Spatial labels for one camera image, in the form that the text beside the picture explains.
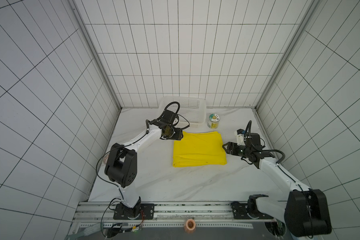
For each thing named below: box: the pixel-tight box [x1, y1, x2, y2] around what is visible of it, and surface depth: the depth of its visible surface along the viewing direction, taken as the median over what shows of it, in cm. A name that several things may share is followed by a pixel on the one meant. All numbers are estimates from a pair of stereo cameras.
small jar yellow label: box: [207, 113, 220, 130], surface depth 106 cm
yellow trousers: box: [172, 131, 227, 168], surface depth 94 cm
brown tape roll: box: [184, 218, 196, 233], surface depth 61 cm
